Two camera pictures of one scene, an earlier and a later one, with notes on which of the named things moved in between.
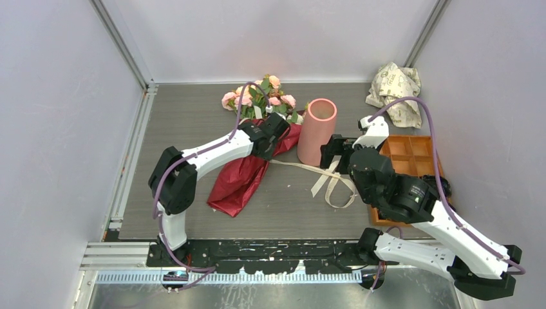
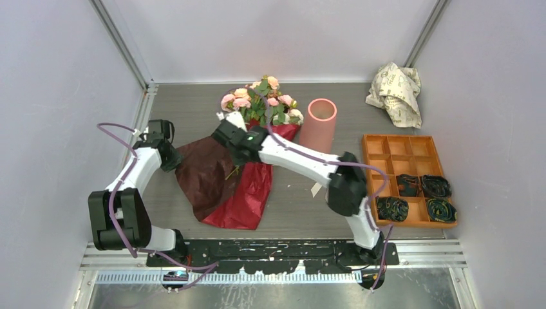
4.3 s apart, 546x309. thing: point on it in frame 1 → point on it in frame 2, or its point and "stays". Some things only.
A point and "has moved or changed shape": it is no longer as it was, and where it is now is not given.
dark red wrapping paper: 236,183 has moved or changed shape
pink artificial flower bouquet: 255,98 stays
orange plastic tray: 411,155 stays
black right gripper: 334,147 → 235,160
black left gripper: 266,156 → 174,162
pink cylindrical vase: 317,128 stays
